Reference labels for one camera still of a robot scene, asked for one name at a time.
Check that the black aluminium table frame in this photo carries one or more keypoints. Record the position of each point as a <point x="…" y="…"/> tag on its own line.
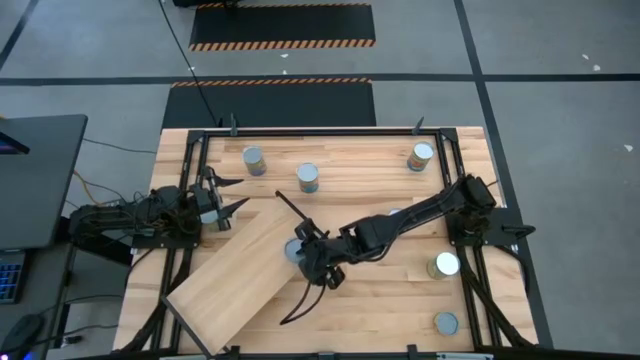
<point x="320" y="133"/>

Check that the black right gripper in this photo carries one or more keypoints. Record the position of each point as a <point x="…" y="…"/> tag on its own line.
<point x="325" y="254"/>

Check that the tin can with peach print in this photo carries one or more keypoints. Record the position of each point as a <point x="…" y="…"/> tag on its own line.
<point x="254" y="159"/>

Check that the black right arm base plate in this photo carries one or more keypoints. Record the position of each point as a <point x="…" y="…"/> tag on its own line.
<point x="492" y="235"/>

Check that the green-teal label tin can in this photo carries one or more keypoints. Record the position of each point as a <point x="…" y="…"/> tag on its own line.
<point x="446" y="323"/>

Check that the black hazard-striped floor mat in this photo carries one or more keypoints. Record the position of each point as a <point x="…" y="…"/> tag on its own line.
<point x="270" y="105"/>
<point x="282" y="25"/>

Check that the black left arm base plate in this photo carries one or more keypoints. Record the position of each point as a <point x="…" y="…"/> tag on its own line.
<point x="165" y="243"/>

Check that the olive label tin can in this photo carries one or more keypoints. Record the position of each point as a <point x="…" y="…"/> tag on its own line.
<point x="445" y="264"/>

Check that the black frame clamp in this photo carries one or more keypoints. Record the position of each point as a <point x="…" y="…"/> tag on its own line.
<point x="412" y="351"/>
<point x="232" y="352"/>
<point x="417" y="126"/>
<point x="233" y="125"/>

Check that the dark green label tin can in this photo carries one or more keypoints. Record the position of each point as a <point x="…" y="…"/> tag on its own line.
<point x="292" y="250"/>

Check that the grey keyboard table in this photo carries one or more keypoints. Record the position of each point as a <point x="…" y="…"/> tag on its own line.
<point x="42" y="295"/>

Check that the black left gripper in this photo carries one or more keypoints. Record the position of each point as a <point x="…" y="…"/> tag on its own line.
<point x="205" y="200"/>

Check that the tomatoes label tin can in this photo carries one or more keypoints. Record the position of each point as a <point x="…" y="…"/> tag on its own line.
<point x="421" y="154"/>

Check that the cherries label tin can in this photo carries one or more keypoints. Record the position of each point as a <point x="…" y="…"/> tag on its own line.
<point x="210" y="216"/>

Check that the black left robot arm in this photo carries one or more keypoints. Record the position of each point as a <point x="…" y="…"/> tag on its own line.
<point x="150" y="210"/>

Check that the desk computer screen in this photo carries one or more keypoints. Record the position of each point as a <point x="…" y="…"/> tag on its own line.
<point x="12" y="143"/>

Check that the tin can with red fruit print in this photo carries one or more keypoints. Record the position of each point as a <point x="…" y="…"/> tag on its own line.
<point x="308" y="176"/>

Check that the small black plug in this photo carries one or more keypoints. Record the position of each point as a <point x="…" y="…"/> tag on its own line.
<point x="72" y="340"/>

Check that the backlit keyboard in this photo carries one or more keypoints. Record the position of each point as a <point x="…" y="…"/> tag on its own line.
<point x="10" y="275"/>

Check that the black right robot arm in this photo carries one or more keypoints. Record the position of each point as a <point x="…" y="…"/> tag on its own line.
<point x="425" y="205"/>

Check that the black computer mouse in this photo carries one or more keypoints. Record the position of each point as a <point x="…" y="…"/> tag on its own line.
<point x="20" y="332"/>

